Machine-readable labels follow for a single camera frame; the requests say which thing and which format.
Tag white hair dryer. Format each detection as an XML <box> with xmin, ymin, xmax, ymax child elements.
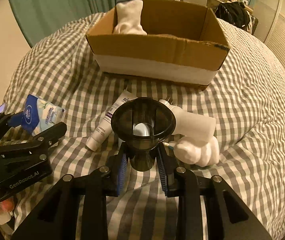
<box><xmin>159</xmin><ymin>99</ymin><xmax>216</xmax><ymax>142</ymax></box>

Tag black clothes pile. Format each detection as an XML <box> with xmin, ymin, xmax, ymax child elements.
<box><xmin>213</xmin><ymin>2</ymin><xmax>252</xmax><ymax>33</ymax></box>

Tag smartphone with lit screen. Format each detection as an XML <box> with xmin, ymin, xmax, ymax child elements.
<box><xmin>0</xmin><ymin>103</ymin><xmax>6</xmax><ymax>113</ymax></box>

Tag white BOP toothpaste tube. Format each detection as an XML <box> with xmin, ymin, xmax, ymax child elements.
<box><xmin>86</xmin><ymin>90</ymin><xmax>137</xmax><ymax>152</ymax></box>

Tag cardboard box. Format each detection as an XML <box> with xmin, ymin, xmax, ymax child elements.
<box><xmin>86</xmin><ymin>0</ymin><xmax>230</xmax><ymax>87</ymax></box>

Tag dark plastic funnel cup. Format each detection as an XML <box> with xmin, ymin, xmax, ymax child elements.
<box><xmin>111</xmin><ymin>97</ymin><xmax>176</xmax><ymax>172</ymax></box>

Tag white sock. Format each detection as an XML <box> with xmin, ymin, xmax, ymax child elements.
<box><xmin>165</xmin><ymin>137</ymin><xmax>219</xmax><ymax>167</ymax></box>
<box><xmin>113</xmin><ymin>0</ymin><xmax>147</xmax><ymax>35</ymax></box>

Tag grey checkered bed sheet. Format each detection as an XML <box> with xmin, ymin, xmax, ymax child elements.
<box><xmin>4</xmin><ymin>13</ymin><xmax>285</xmax><ymax>239</ymax></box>

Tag blue tissue pack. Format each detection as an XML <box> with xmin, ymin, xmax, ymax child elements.
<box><xmin>21</xmin><ymin>94</ymin><xmax>65</xmax><ymax>136</ymax></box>

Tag white Huawei earbuds case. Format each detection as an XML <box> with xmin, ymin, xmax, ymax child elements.
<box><xmin>133</xmin><ymin>122</ymin><xmax>151</xmax><ymax>137</ymax></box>

